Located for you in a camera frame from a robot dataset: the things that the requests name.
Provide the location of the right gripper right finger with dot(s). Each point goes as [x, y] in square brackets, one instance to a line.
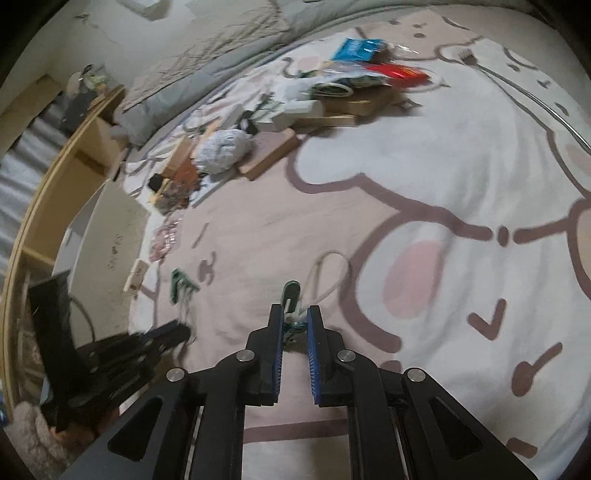
[402, 425]

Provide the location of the blue wipes packet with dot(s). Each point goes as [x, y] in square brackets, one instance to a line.
[359, 50]

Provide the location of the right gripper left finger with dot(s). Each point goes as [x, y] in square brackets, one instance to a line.
[190, 425]

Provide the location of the red snack packet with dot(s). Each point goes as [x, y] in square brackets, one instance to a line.
[400, 74]

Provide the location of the cartoon bear blanket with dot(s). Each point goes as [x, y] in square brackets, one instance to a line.
[466, 217]

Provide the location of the wooden bedside shelf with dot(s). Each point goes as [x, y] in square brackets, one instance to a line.
[89, 156]

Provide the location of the black bag on shelf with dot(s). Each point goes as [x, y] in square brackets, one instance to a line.
[77, 111]

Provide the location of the black small cube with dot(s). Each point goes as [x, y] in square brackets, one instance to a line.
[155, 182]

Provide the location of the white shoe box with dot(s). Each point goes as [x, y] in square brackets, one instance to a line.
[98, 251]

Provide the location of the small cream carton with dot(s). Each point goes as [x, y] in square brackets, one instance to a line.
[135, 278]

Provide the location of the person's left hand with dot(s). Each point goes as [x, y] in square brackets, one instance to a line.
[46, 452]

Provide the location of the grey curtain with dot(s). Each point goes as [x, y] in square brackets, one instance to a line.
[22, 169]

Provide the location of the white crochet yarn ball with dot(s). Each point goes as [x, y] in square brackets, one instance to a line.
[223, 149]

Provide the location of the brown leather pouch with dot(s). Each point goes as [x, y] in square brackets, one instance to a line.
[187, 176]

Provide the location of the green clothes peg with loop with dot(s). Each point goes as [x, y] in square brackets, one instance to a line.
[297, 297]

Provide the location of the white cap on shelf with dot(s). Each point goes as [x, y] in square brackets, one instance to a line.
[78, 83]

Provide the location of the pink beads bag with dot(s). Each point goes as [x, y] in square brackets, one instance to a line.
[163, 240]

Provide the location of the pink wooden block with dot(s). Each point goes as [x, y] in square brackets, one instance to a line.
[267, 149]

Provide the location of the grey folded duvet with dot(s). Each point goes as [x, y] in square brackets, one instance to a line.
[282, 51]

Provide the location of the beige wooden box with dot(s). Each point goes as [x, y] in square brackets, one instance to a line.
[176, 157]

